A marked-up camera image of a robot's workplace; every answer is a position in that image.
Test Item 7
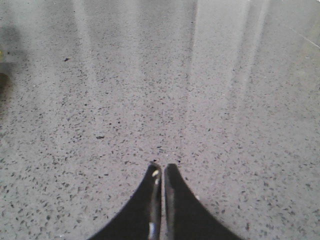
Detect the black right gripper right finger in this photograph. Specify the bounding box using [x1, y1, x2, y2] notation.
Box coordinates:
[164, 163, 240, 240]

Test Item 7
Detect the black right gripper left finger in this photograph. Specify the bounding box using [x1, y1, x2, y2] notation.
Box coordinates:
[90, 162, 162, 240]

